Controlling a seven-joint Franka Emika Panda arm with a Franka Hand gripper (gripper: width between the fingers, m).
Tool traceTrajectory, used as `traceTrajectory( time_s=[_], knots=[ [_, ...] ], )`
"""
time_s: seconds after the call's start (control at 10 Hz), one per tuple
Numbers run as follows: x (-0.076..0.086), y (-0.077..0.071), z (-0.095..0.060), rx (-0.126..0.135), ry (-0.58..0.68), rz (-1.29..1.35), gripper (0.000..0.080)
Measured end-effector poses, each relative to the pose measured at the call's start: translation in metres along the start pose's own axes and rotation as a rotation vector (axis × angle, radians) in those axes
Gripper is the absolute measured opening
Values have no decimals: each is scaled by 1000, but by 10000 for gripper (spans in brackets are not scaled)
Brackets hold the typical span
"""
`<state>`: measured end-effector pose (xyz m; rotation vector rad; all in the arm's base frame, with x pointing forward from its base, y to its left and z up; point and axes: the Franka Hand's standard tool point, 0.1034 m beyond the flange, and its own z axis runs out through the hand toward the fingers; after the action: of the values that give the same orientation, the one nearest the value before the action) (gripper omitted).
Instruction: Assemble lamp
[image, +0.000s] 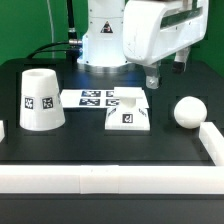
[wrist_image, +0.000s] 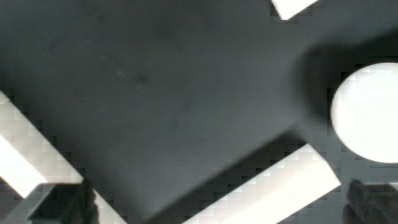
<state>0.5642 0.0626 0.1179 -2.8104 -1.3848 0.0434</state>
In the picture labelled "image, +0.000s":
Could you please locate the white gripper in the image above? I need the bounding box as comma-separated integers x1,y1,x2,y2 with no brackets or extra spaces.
123,0,209,89

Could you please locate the white lamp bulb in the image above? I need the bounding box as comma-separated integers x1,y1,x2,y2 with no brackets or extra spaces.
174,96,207,129

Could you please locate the white lamp base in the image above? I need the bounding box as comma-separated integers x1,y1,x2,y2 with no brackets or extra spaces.
105,87,150,131

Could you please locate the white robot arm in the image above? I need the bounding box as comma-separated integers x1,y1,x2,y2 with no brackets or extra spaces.
78,0,209,89

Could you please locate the white lamp shade cone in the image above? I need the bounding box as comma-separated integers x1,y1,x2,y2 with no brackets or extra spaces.
20,68,65,131

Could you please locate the white marker sheet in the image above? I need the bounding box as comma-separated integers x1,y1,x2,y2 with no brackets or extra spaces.
61,87,149,108

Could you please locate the white right wall bar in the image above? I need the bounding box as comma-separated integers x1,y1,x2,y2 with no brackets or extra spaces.
199,122,224,166

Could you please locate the white wall bar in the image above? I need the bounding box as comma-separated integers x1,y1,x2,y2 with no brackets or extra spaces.
0,165,224,194
199,122,224,166

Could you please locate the black vertical cable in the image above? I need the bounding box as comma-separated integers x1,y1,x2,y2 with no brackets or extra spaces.
66,0,78,61

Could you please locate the black cable with connector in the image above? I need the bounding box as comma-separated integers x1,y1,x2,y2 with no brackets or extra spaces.
26,38,84,60

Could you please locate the thin white cable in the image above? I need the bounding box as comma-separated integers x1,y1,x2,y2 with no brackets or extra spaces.
46,0,56,59

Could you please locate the white front wall bar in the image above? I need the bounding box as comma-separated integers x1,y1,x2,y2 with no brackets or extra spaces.
0,165,224,194

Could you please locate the white left wall block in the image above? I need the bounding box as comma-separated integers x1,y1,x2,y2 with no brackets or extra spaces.
0,120,5,142

